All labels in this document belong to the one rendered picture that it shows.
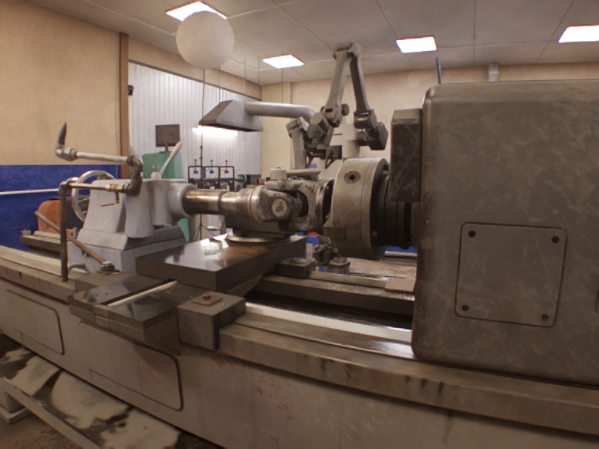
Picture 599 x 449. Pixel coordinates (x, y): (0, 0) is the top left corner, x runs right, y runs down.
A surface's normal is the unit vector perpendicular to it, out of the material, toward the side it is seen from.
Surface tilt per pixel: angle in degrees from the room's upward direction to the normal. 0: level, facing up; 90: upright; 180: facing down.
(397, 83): 90
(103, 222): 66
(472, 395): 90
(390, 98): 90
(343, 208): 86
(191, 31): 106
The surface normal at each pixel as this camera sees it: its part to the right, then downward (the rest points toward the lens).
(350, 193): -0.40, -0.23
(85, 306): -0.44, 0.13
